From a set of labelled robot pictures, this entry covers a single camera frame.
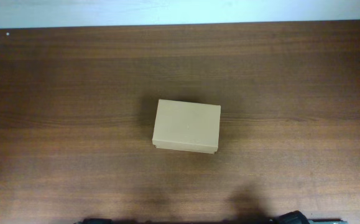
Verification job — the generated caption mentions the brown cardboard box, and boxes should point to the brown cardboard box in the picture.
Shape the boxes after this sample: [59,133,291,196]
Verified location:
[152,99,221,154]

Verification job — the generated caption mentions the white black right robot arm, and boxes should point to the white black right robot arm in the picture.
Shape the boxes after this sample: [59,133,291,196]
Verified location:
[273,210,310,224]

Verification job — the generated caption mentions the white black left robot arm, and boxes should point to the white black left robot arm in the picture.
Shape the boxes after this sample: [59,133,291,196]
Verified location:
[74,218,113,224]

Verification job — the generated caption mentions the black aluminium frame rail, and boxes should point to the black aluminium frame rail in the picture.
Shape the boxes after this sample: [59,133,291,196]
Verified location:
[308,220,348,224]

